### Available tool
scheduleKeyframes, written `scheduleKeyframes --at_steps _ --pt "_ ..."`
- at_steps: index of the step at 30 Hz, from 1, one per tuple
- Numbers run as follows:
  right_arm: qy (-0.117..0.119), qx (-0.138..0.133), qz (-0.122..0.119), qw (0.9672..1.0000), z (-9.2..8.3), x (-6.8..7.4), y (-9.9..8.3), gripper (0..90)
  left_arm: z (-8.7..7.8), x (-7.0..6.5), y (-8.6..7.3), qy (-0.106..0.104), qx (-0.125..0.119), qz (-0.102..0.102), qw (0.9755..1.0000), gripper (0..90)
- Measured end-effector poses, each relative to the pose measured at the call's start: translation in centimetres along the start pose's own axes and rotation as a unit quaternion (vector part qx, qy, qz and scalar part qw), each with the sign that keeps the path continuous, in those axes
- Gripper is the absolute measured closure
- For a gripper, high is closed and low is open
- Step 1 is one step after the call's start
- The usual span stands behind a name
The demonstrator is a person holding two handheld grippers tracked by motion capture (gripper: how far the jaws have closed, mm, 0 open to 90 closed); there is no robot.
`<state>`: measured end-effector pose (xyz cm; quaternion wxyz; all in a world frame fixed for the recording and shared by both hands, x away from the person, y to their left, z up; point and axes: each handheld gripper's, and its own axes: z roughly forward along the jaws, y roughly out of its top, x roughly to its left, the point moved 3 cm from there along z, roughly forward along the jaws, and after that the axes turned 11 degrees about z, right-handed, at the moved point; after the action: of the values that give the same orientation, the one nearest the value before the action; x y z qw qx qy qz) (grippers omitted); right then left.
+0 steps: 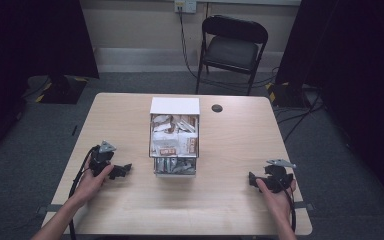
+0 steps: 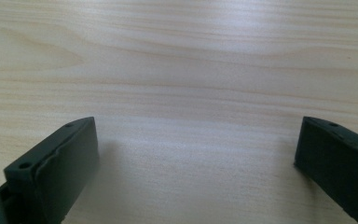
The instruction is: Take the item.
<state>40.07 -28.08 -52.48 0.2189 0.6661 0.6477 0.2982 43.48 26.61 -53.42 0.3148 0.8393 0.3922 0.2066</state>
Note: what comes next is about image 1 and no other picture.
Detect pile of brown white packets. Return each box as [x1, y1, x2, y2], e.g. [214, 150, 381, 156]
[151, 114, 199, 157]

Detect black curtain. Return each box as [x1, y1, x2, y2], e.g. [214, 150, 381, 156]
[274, 0, 384, 216]
[0, 0, 100, 168]

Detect large white drawer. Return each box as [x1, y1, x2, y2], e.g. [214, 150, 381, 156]
[148, 113, 201, 159]

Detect pile of silver packets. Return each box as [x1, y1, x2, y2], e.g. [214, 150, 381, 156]
[155, 157, 196, 174]

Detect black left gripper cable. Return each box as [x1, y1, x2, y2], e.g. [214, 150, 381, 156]
[67, 145, 100, 240]

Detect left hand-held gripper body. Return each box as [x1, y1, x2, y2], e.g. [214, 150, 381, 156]
[89, 140, 117, 178]

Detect black floor cables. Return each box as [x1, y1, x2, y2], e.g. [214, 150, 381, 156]
[274, 88, 326, 144]

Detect white wall socket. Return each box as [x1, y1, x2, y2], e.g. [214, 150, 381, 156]
[174, 0, 198, 15]

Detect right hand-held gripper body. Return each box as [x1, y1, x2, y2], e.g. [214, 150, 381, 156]
[259, 158, 297, 194]

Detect person's right hand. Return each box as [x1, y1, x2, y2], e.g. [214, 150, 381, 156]
[255, 178, 297, 222]

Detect black stand base striped tape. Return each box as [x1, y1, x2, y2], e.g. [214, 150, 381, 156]
[264, 81, 312, 109]
[34, 74, 90, 105]

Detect white box of snack packets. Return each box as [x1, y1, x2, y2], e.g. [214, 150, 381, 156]
[148, 96, 201, 178]

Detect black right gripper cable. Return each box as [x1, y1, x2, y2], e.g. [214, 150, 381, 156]
[278, 181, 298, 233]

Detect person's left hand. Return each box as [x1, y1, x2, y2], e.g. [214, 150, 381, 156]
[74, 163, 115, 205]

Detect grey table bracket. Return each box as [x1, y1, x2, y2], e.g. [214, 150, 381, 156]
[293, 201, 315, 212]
[35, 203, 64, 216]

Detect small clear drawer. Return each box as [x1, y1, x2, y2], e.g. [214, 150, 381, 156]
[153, 156, 198, 178]

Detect black folding chair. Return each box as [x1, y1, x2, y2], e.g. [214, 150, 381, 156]
[194, 14, 270, 96]

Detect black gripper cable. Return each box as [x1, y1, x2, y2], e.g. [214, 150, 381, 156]
[67, 145, 100, 240]
[278, 181, 298, 233]

